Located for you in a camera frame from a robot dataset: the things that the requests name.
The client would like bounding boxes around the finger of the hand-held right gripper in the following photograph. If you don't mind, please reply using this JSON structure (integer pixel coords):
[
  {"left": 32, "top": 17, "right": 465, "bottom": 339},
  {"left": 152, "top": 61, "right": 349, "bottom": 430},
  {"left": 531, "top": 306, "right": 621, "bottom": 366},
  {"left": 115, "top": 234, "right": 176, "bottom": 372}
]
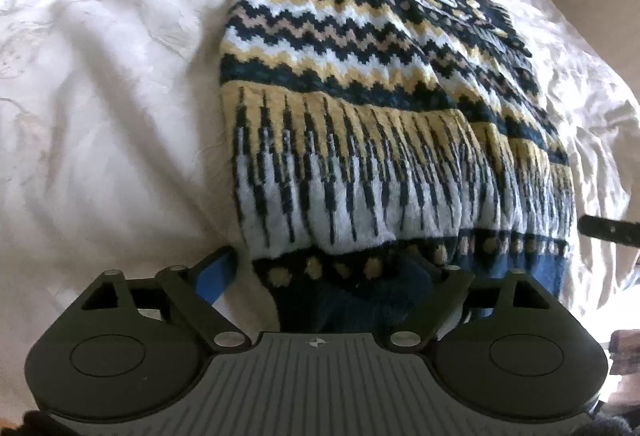
[{"left": 579, "top": 213, "right": 640, "bottom": 249}]

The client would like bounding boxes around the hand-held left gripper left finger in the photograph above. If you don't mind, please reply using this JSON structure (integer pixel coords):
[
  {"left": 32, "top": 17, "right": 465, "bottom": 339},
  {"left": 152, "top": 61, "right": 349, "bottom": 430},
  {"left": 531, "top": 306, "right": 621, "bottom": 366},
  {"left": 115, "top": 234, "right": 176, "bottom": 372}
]
[{"left": 80, "top": 247, "right": 249, "bottom": 350}]

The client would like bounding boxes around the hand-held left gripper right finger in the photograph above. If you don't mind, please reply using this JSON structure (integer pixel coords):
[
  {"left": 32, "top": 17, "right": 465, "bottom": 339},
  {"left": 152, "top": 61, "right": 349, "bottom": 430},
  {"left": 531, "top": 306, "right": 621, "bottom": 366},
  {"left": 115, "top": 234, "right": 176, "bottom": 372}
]
[{"left": 389, "top": 266, "right": 557, "bottom": 350}]

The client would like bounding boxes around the patterned knit sweater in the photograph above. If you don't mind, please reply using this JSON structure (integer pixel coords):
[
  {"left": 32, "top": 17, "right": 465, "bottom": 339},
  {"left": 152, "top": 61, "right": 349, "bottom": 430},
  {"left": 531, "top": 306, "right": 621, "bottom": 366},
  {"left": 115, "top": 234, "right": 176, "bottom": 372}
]
[{"left": 217, "top": 0, "right": 577, "bottom": 335}]

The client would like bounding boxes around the bed with white floral cover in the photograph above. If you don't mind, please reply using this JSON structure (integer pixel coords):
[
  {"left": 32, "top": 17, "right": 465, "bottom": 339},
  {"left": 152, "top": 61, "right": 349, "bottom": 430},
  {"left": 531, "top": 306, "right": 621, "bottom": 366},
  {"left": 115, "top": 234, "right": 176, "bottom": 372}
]
[{"left": 0, "top": 0, "right": 640, "bottom": 337}]

